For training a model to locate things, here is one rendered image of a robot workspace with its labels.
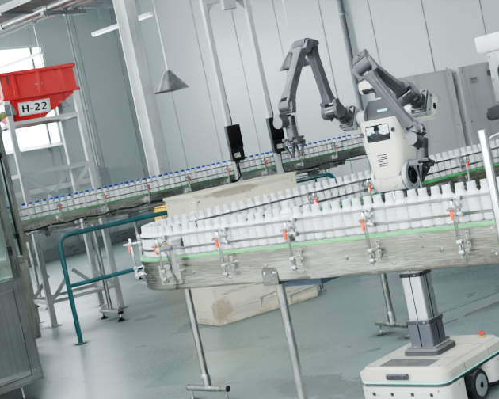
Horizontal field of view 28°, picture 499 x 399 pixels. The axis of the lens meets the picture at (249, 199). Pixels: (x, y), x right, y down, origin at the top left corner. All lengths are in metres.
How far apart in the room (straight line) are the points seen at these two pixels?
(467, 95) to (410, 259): 6.98
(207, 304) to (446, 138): 3.53
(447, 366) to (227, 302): 4.10
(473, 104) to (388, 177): 6.24
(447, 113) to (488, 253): 6.90
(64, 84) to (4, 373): 4.75
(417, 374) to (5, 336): 3.34
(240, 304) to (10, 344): 2.40
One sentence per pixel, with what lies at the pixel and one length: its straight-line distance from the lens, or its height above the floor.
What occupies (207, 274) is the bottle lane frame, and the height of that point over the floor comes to 0.89.
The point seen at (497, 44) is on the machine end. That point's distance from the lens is 8.44.
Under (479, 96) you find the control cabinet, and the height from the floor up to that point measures 1.51.
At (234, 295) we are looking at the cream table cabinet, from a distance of 8.84.
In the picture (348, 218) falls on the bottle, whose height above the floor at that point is 1.08.
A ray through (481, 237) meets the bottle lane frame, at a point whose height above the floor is 0.94.
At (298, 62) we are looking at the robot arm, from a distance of 5.02.
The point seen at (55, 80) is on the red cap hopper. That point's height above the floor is 2.64.
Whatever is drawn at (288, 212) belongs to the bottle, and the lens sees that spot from 4.76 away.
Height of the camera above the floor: 1.49
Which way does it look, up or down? 3 degrees down
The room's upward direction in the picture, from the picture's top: 12 degrees counter-clockwise
